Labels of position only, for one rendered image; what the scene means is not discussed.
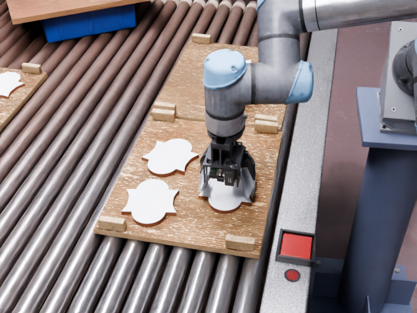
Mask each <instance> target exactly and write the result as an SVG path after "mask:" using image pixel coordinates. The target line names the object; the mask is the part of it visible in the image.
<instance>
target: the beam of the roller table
mask: <svg viewBox="0 0 417 313"><path fill-rule="evenodd" d="M337 39H338V29H329V30H319V31H314V32H312V36H311V40H310V46H309V50H308V56H307V61H308V62H310V63H311V64H312V68H313V94H312V97H311V98H310V100H309V101H308V102H303V103H299V104H298V109H297V115H296V119H295V125H294V132H293V136H292V141H291V146H290V151H289V158H288V162H287V168H286V172H285V178H284V184H283V188H282V194H281V199H280V204H279V211H278V215H277V221H276V227H275V231H274V237H273V241H272V247H271V254H270V257H269V264H268V267H267V274H266V280H265V283H264V290H263V294H262V300H261V306H260V310H259V313H307V306H308V295H309V289H310V278H311V272H312V268H311V267H307V266H300V265H293V264H289V263H283V262H278V261H275V257H276V250H277V243H278V239H279V232H280V229H289V230H296V231H301V232H308V233H313V234H315V233H316V223H317V217H318V206H319V200H320V189H321V178H322V172H323V161H324V155H325V145H326V134H327V128H328V117H329V111H330V100H331V89H332V83H333V72H334V62H335V56H336V45H337ZM288 269H295V270H297V271H299V273H300V275H301V277H300V279H299V280H298V281H296V282H290V281H287V280H286V279H285V277H284V273H285V271H286V270H288Z"/></svg>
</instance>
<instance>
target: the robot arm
mask: <svg viewBox="0 0 417 313"><path fill-rule="evenodd" d="M256 14H257V15H258V61H259V63H246V60H245V57H244V56H243V55H242V54H241V53H240V52H238V51H231V50H230V49H222V50H217V51H214V52H212V53H211V54H210V55H208V57H207V58H206V59H205V61H204V77H203V84H204V96H205V126H206V128H207V134H208V136H209V137H210V138H211V139H212V141H211V142H210V144H209V145H208V146H207V149H206V150H205V151H204V152H203V154H202V156H201V159H200V174H199V183H200V186H199V192H200V190H202V191H203V190H204V189H205V188H206V187H207V184H208V181H209V180H210V178H212V179H217V181H220V182H224V180H225V186H233V185H234V182H236V187H237V188H238V186H239V183H240V177H241V179H242V181H243V185H244V195H245V196H246V198H249V197H251V198H252V197H253V195H254V192H255V187H256V164H255V162H254V159H253V158H252V156H251V155H250V154H249V151H248V150H246V147H245V146H244V145H243V143H242V142H238V141H237V140H238V139H239V138H240V137H241V136H242V135H243V131H244V130H245V123H246V119H247V118H248V115H247V114H244V110H245V105H251V104H284V105H287V104H293V103H303V102H308V101H309V100H310V98H311V97H312V94H313V68H312V64H311V63H310V62H308V61H303V60H301V61H300V34H301V33H305V32H314V31H319V30H329V29H338V28H343V27H353V26H358V25H367V24H377V23H383V22H391V21H397V20H407V19H415V18H417V0H258V6H257V8H256ZM392 76H393V79H394V81H395V83H396V84H397V86H398V87H399V88H400V89H401V90H402V91H404V92H405V93H407V94H409V95H412V96H414V97H415V119H416V122H415V127H416V133H417V38H416V39H415V40H412V41H410V42H408V43H406V44H404V46H402V47H401V48H400V49H399V51H397V53H396V55H395V56H394V58H393V61H392Z"/></svg>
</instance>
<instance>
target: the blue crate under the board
mask: <svg viewBox="0 0 417 313"><path fill-rule="evenodd" d="M40 22H41V25H42V27H43V31H44V33H45V36H46V39H47V42H48V43H53V42H59V41H63V40H69V39H75V38H79V37H85V36H89V35H96V34H102V33H106V32H112V31H116V30H122V29H128V28H132V27H136V26H137V23H136V17H135V5H134V4H127V5H124V6H117V7H110V8H106V9H99V10H95V11H89V12H82V13H78V14H71V15H67V16H60V17H54V18H49V19H43V20H40Z"/></svg>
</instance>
